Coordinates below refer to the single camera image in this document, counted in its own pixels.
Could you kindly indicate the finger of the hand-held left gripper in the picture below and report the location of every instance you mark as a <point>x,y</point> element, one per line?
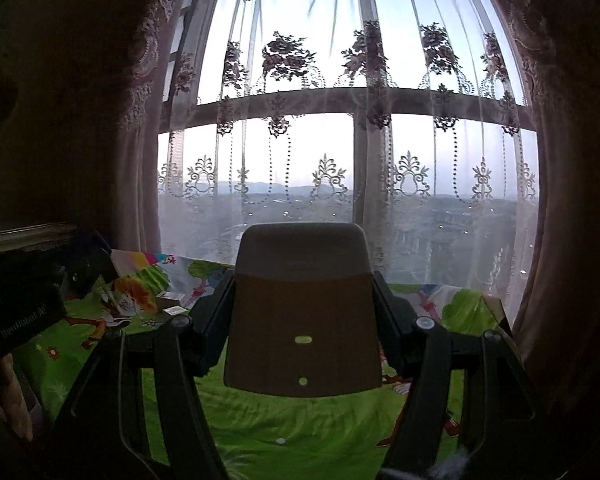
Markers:
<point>87,272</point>

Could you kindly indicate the brown embroidered curtain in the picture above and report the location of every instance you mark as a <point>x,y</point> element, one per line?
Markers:
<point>570,160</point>
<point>80,110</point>

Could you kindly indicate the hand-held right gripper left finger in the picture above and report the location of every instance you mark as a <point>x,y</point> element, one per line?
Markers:
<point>215,325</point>

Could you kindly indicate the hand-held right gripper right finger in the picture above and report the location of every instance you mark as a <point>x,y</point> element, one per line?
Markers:
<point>392,325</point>

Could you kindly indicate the brown box with grey top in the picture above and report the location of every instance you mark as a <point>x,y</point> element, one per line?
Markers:
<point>300,305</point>

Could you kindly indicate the cream dresser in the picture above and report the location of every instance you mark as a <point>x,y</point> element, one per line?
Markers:
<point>25,237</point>

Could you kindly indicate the person's left forearm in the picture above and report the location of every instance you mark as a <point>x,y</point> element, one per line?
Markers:
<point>10,395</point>

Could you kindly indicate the green printed blanket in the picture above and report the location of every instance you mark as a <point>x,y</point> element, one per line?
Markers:
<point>280,420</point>

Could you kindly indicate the white lace curtain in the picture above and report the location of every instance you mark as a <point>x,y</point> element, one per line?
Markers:
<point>330,60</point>

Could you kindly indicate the window frame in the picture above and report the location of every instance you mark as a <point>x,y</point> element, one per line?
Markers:
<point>330,102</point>

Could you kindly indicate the colourful striped box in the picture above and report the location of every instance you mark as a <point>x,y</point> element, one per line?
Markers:
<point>132,264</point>

